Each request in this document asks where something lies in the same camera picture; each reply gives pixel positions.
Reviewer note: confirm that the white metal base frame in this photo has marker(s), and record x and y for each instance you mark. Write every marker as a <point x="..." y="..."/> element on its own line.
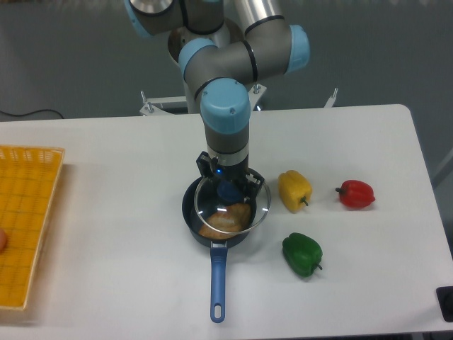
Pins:
<point x="178" y="104"/>

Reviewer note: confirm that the dark blue saucepan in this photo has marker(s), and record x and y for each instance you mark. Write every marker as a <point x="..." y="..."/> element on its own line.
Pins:
<point x="218" y="256"/>

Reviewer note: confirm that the glass lid blue knob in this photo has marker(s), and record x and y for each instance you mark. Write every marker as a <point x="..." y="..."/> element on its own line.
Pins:
<point x="210" y="198"/>

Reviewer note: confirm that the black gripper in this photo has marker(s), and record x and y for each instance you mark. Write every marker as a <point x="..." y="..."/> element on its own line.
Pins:
<point x="249" y="182"/>

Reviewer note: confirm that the yellow bell pepper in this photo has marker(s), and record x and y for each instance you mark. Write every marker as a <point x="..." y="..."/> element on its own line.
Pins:
<point x="294" y="190"/>

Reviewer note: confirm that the black device at table edge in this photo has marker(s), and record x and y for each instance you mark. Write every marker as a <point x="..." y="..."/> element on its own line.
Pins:
<point x="445" y="299"/>

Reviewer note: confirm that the red bell pepper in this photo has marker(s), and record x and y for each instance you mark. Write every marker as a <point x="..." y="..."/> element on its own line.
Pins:
<point x="355" y="194"/>

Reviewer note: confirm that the yellow woven basket tray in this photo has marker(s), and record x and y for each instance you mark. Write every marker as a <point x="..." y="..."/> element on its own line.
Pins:
<point x="29" y="178"/>

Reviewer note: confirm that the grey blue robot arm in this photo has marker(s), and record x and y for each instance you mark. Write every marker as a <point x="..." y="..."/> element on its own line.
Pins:
<point x="216" y="72"/>

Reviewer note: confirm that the baked pastry turnover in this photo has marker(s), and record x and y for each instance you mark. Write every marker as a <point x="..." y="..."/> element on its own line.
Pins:
<point x="233" y="218"/>

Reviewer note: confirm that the green bell pepper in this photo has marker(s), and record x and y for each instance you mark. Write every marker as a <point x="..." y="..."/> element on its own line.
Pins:
<point x="302" y="253"/>

